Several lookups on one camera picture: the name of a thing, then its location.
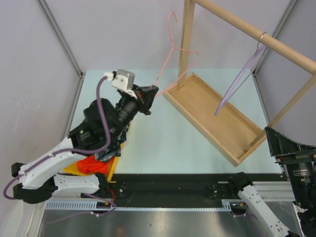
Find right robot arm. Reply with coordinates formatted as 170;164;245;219
228;127;316;237

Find orange shorts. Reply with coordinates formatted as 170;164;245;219
76;157;109;175

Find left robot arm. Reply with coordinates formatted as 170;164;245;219
11;84;158;204

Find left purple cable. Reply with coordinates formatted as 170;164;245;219
2;76;117;199

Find white cable duct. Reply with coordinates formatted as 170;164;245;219
44;199;232;212

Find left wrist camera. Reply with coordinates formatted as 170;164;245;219
103;69;136;98

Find wooden clothes rack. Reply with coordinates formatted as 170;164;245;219
163;0;316;167

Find lilac wire hanger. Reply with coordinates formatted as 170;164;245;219
214;32;267;116

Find yellow plastic bin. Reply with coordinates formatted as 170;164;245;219
62;148;121;182

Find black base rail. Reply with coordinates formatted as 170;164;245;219
91;173;247;199

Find pink wire hanger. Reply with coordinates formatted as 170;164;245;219
152;11;199;97

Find dark patterned shorts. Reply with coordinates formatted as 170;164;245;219
94;123;130;162

